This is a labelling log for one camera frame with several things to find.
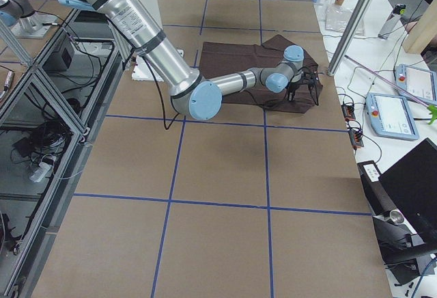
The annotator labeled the aluminium frame rack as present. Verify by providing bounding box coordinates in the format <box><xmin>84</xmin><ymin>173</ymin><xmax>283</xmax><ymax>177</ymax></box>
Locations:
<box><xmin>1</xmin><ymin>11</ymin><xmax>132</xmax><ymax>297</ymax></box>

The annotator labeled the dark brown t-shirt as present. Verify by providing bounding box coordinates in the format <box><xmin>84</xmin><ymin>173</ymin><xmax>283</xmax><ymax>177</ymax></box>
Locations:
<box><xmin>199</xmin><ymin>35</ymin><xmax>318</xmax><ymax>113</ymax></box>

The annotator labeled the reacher grabber stick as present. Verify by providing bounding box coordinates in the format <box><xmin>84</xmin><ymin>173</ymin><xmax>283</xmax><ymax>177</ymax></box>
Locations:
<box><xmin>344</xmin><ymin>55</ymin><xmax>437</xmax><ymax>124</ymax></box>

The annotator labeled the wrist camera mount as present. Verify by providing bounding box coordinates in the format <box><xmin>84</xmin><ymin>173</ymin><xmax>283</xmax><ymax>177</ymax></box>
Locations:
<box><xmin>302</xmin><ymin>66</ymin><xmax>323</xmax><ymax>106</ymax></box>

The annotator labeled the black laptop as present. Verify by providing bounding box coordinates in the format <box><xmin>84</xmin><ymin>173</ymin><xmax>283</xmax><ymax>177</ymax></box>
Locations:
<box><xmin>380</xmin><ymin>138</ymin><xmax>436</xmax><ymax>241</ymax></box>

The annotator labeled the aluminium frame post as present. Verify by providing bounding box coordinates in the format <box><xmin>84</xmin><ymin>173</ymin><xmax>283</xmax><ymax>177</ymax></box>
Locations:
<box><xmin>327</xmin><ymin>0</ymin><xmax>372</xmax><ymax>77</ymax></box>

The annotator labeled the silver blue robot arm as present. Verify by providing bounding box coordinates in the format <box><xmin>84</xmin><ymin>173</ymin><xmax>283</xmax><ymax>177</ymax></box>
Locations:
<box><xmin>58</xmin><ymin>0</ymin><xmax>304</xmax><ymax>120</ymax></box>

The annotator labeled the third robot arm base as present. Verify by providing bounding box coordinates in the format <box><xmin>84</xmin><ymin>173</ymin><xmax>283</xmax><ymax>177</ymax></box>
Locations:
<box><xmin>1</xmin><ymin>0</ymin><xmax>57</xmax><ymax>38</ymax></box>

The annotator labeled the black orange connector strip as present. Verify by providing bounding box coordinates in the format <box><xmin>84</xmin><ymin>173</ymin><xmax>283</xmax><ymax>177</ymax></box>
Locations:
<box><xmin>339</xmin><ymin>93</ymin><xmax>364</xmax><ymax>151</ymax></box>

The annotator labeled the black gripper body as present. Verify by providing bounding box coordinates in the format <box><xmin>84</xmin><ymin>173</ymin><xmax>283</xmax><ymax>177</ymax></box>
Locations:
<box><xmin>287</xmin><ymin>82</ymin><xmax>300</xmax><ymax>96</ymax></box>

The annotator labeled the far teach pendant tablet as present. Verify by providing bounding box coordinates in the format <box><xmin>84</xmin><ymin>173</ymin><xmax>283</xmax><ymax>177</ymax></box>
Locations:
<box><xmin>395</xmin><ymin>64</ymin><xmax>436</xmax><ymax>105</ymax></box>

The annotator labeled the teach pendant tablet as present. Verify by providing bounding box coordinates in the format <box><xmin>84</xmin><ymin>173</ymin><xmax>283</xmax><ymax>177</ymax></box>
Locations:
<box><xmin>395</xmin><ymin>64</ymin><xmax>436</xmax><ymax>105</ymax></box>
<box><xmin>365</xmin><ymin>93</ymin><xmax>419</xmax><ymax>141</ymax></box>

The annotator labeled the near teach pendant tablet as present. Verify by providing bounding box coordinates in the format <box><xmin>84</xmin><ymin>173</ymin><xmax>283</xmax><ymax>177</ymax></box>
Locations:
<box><xmin>365</xmin><ymin>93</ymin><xmax>419</xmax><ymax>141</ymax></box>

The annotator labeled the black camera stand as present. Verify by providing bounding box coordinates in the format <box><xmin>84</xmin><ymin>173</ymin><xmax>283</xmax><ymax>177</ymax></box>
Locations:
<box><xmin>358</xmin><ymin>161</ymin><xmax>436</xmax><ymax>286</ymax></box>

